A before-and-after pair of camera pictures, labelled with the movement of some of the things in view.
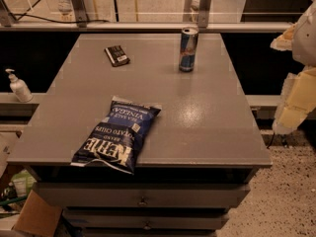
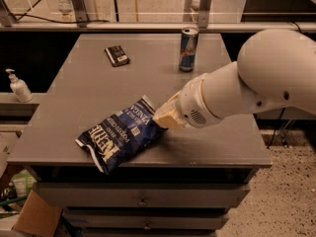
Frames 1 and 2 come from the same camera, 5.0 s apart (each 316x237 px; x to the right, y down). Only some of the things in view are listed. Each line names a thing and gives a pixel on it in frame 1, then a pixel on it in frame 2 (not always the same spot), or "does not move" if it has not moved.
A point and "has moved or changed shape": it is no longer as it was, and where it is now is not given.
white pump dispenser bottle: x=20 y=87 does not move
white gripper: x=306 y=39 -> x=192 y=103
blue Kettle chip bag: x=115 y=142 has moved or changed shape
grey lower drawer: x=149 y=218 does not move
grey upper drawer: x=138 y=195 does not move
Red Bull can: x=189 y=40 does not move
